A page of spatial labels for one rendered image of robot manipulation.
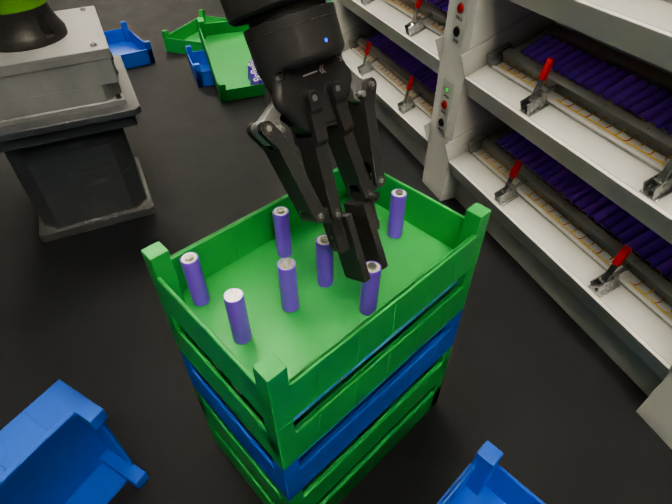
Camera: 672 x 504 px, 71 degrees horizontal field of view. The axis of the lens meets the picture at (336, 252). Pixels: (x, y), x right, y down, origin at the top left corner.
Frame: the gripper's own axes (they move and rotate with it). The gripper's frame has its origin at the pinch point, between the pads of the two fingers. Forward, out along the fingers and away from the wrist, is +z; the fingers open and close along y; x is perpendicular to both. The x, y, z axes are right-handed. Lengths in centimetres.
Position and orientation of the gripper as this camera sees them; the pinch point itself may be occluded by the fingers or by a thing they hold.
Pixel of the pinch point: (357, 241)
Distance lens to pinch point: 45.1
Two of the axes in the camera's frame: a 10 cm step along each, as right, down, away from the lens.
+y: -7.2, 4.7, -5.0
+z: 2.9, 8.7, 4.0
